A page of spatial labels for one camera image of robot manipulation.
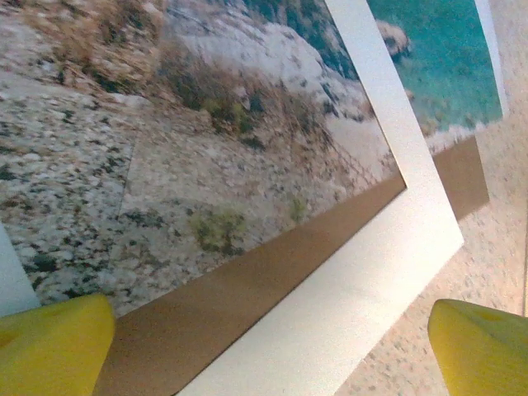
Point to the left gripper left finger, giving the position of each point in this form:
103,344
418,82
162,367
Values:
49,350

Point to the landscape photo print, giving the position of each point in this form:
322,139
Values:
185,144

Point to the white mat board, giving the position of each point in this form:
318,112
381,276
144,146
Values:
412,185

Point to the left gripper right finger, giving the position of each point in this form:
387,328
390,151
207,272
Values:
486,354

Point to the brown backing board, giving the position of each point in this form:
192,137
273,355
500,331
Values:
231,297

